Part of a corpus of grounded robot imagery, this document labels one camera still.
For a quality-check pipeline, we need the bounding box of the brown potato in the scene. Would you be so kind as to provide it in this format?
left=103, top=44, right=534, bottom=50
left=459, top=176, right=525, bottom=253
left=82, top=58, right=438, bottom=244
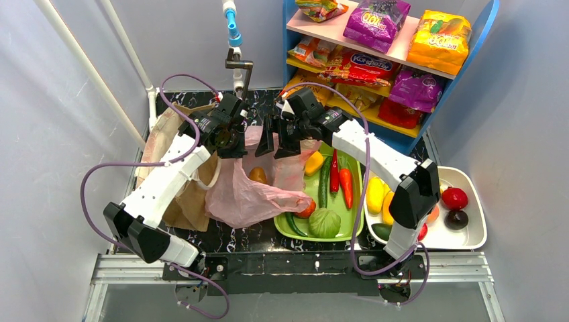
left=248, top=166, right=268, bottom=184

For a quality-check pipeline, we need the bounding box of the pink plastic grocery bag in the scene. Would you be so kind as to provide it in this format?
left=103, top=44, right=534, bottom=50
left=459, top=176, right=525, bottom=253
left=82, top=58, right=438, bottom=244
left=205, top=126, right=321, bottom=228

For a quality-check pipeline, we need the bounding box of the orange yellow mango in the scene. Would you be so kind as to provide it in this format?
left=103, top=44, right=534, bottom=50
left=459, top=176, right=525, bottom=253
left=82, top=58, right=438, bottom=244
left=382, top=191, right=395, bottom=226

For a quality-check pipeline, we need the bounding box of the dark purple fruit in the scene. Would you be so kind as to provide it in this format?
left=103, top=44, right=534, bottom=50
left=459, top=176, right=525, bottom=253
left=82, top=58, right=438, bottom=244
left=444, top=210, right=469, bottom=231

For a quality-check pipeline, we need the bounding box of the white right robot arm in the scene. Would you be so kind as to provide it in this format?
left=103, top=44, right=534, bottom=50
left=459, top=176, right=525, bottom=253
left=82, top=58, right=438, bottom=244
left=256, top=88, right=441, bottom=262

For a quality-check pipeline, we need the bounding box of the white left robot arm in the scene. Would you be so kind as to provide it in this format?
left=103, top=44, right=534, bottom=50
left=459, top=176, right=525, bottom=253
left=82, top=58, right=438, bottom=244
left=103, top=94, right=250, bottom=268

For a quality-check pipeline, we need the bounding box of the orange honey dijon bag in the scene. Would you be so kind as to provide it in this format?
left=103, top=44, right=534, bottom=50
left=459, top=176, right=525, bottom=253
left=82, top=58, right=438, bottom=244
left=284, top=69, right=333, bottom=105

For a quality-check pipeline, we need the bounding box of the orange striped snack bag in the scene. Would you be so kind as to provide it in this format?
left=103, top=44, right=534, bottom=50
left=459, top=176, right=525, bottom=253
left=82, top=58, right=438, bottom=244
left=287, top=36, right=337, bottom=68

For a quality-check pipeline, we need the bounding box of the red candy bag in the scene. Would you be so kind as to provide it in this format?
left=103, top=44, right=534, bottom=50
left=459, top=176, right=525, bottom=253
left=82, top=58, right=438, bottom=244
left=318, top=48, right=400, bottom=87

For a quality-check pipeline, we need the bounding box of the gold snack bag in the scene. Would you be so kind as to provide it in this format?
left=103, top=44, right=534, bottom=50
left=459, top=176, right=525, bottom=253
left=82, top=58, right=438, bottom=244
left=335, top=83, right=380, bottom=111

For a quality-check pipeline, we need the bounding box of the brown paper bag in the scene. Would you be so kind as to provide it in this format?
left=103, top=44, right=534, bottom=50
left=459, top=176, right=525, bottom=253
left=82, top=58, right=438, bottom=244
left=121, top=105, right=221, bottom=231

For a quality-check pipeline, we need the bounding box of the red snack bag lower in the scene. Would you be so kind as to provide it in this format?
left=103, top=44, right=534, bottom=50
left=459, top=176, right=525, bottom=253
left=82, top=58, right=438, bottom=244
left=378, top=99, right=424, bottom=129

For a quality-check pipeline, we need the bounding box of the colourful snack bag top left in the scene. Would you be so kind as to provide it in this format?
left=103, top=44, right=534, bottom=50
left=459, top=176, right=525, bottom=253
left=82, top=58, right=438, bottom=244
left=295, top=0, right=349, bottom=23

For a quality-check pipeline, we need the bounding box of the purple snack bag top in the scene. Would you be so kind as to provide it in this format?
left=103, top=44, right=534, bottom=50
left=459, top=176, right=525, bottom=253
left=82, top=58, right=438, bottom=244
left=343, top=0, right=411, bottom=54

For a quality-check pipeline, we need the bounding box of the purple snack bag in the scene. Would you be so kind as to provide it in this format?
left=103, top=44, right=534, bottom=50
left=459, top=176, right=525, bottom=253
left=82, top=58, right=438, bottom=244
left=343, top=0, right=411, bottom=54
left=388, top=66, right=446, bottom=113

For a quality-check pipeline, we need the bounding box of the purple snack bag lower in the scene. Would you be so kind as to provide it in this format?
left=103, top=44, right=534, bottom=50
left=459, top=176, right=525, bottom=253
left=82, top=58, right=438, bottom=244
left=388, top=66, right=446, bottom=113

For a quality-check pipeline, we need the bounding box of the yellow snack bag top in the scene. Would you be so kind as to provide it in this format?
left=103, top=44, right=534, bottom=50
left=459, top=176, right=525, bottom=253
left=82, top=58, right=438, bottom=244
left=407, top=10, right=472, bottom=76

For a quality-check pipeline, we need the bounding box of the yellow bell pepper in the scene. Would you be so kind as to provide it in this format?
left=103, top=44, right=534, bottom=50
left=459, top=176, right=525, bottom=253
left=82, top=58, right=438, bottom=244
left=305, top=151, right=325, bottom=176

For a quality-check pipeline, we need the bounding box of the green cucumber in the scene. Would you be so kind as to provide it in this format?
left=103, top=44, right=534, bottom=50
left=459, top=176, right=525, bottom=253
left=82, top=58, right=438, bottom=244
left=317, top=156, right=332, bottom=208

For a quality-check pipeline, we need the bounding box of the red chili pepper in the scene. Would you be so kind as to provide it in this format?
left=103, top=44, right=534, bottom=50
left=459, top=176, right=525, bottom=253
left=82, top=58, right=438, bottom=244
left=329, top=150, right=340, bottom=197

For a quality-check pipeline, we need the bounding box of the orange carrot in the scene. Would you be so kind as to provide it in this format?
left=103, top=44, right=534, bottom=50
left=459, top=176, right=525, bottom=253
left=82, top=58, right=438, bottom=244
left=339, top=156, right=354, bottom=209

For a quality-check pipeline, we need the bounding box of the orange bumpy fruit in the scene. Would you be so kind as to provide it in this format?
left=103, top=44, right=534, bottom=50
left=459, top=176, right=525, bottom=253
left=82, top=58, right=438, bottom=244
left=294, top=199, right=317, bottom=219

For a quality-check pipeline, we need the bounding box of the dark green chili pepper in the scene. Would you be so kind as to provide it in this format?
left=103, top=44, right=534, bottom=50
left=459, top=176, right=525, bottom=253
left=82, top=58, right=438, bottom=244
left=285, top=212, right=308, bottom=237

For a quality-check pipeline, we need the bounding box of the green cabbage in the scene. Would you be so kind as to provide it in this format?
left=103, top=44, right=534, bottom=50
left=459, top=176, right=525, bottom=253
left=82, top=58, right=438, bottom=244
left=308, top=208, right=342, bottom=239

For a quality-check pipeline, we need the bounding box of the blue wooden shelf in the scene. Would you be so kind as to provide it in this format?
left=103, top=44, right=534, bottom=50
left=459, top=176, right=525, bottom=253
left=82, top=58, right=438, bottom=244
left=282, top=0, right=500, bottom=153

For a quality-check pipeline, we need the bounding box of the green avocado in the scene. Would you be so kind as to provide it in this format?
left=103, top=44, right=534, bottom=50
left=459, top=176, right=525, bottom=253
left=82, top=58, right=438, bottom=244
left=371, top=223, right=392, bottom=242

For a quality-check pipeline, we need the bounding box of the red apple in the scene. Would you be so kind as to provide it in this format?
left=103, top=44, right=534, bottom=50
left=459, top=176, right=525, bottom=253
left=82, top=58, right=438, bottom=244
left=417, top=223, right=428, bottom=242

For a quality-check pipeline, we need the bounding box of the peach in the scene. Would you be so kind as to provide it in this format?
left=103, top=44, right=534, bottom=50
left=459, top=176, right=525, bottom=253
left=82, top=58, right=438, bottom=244
left=426, top=205, right=440, bottom=223

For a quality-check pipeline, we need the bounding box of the red pomegranate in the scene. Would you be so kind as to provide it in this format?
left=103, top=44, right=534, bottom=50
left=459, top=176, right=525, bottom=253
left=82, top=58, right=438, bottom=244
left=442, top=187, right=469, bottom=211

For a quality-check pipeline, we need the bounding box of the white diagonal pipe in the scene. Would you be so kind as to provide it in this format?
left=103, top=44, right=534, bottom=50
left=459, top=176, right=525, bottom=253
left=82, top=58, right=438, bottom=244
left=34, top=0, right=146, bottom=148

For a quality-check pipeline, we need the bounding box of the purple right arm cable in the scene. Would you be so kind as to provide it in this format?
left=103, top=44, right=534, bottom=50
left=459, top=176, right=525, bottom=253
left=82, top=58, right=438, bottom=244
left=280, top=81, right=431, bottom=307

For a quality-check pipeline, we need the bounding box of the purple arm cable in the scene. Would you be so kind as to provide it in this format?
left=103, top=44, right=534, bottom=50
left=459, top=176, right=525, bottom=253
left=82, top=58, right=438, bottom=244
left=280, top=81, right=431, bottom=307
left=80, top=73, right=231, bottom=321

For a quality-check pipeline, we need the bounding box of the white pipe camera stand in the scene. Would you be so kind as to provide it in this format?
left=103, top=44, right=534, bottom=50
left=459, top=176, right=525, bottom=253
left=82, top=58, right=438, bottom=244
left=222, top=0, right=254, bottom=101

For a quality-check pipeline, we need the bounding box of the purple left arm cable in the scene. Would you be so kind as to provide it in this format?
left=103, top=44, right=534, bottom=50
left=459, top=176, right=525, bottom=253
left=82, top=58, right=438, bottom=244
left=80, top=73, right=231, bottom=321

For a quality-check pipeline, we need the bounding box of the aluminium base frame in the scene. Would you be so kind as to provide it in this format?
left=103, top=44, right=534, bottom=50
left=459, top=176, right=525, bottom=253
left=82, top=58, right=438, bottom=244
left=83, top=251, right=505, bottom=321

